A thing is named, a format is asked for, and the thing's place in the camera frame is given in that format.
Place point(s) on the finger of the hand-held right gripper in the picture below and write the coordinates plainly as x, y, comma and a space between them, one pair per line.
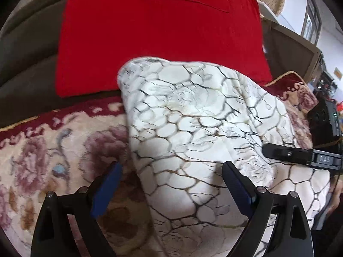
286, 154

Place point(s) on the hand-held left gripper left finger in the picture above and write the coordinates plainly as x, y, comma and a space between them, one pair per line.
105, 190

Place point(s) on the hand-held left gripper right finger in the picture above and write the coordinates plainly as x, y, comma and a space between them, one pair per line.
238, 190

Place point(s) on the white black crackle-print jacket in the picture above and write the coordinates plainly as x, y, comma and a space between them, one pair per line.
201, 117

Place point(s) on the floral red-bordered sofa blanket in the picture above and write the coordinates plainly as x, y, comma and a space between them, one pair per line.
53, 152

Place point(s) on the dark brown leather sofa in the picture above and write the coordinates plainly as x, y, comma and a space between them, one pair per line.
26, 59

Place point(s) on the red blanket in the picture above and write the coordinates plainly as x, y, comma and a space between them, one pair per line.
160, 32

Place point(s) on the window frame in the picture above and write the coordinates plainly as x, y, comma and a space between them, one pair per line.
310, 18

